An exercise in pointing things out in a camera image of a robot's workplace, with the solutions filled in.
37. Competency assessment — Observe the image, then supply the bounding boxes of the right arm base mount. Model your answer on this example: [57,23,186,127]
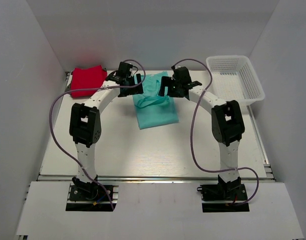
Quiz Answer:
[197,177,250,213]

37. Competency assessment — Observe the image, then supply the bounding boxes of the folded red t-shirt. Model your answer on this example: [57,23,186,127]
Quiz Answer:
[70,65,107,99]

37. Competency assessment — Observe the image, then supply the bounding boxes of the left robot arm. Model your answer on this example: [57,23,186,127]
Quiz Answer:
[69,59,145,200]

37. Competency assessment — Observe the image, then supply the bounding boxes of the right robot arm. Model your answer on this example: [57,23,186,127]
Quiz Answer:
[158,66,245,200]

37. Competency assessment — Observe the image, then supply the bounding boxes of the white plastic basket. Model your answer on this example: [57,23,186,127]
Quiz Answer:
[206,55,265,106]

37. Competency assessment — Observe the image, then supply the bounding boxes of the teal t-shirt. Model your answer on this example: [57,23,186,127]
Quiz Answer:
[133,71,179,130]

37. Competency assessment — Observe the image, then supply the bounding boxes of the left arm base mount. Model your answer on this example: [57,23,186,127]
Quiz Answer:
[65,177,118,212]

